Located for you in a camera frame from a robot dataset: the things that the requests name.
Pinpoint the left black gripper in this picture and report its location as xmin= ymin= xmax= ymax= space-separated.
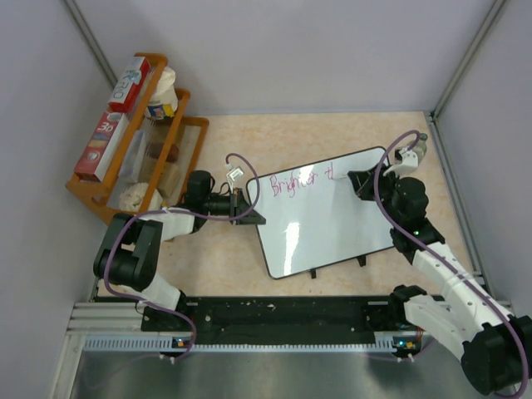
xmin=203 ymin=188 xmax=265 ymax=225

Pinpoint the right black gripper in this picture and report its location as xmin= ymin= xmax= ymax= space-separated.
xmin=349 ymin=163 xmax=401 ymax=227

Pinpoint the white whiteboard black frame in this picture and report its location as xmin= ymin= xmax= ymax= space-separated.
xmin=246 ymin=147 xmax=392 ymax=279

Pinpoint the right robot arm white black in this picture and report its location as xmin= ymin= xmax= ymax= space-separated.
xmin=347 ymin=166 xmax=531 ymax=395

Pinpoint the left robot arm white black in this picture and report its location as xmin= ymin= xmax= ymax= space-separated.
xmin=93 ymin=170 xmax=267 ymax=330

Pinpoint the orange wooden shelf rack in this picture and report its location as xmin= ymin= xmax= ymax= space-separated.
xmin=66 ymin=53 xmax=209 ymax=224

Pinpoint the white crumpled bag lower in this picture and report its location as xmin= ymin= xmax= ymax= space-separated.
xmin=118 ymin=183 xmax=163 ymax=212

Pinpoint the clear plastic box on shelf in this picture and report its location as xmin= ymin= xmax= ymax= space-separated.
xmin=118 ymin=130 xmax=147 ymax=184

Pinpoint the red 3D toothpaste box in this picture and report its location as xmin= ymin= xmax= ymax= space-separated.
xmin=74 ymin=111 xmax=129 ymax=182

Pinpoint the red white toothpaste box upper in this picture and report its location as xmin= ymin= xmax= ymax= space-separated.
xmin=108 ymin=57 xmax=150 ymax=113

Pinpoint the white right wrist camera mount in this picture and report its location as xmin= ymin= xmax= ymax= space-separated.
xmin=382 ymin=147 xmax=419 ymax=177

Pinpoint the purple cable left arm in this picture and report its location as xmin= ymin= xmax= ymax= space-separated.
xmin=103 ymin=151 xmax=263 ymax=362

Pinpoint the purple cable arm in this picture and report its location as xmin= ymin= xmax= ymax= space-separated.
xmin=373 ymin=129 xmax=530 ymax=398
xmin=103 ymin=151 xmax=263 ymax=362

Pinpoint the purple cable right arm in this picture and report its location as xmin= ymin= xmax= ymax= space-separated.
xmin=373 ymin=129 xmax=530 ymax=398

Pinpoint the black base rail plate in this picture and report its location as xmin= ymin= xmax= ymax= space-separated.
xmin=140 ymin=294 xmax=421 ymax=346

